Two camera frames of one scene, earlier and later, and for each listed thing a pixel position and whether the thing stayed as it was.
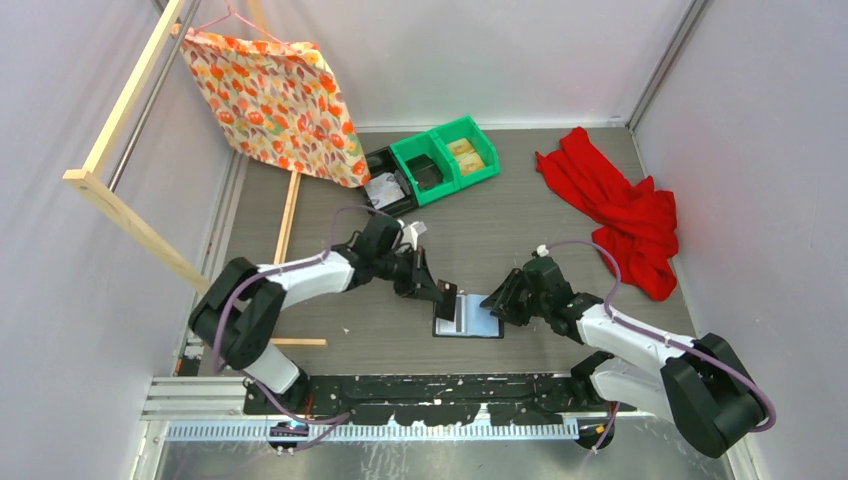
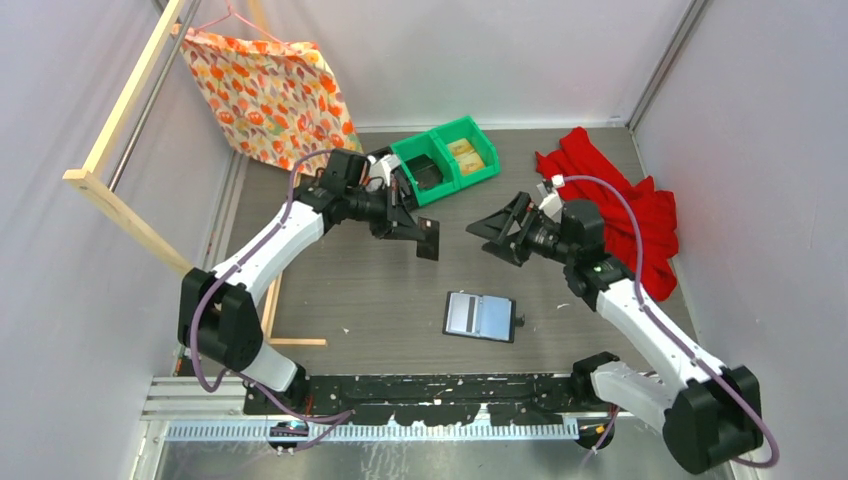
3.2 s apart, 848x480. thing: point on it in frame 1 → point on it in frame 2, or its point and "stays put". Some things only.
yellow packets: [468, 158] stays put
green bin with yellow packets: [472, 155] stays put
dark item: [425, 171] stays put
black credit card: [446, 300] → [429, 247]
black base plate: [532, 399] stays put
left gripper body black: [388, 263] → [372, 208]
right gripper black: [503, 302] → [498, 226]
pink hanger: [238, 18] stays put
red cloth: [635, 225] stays put
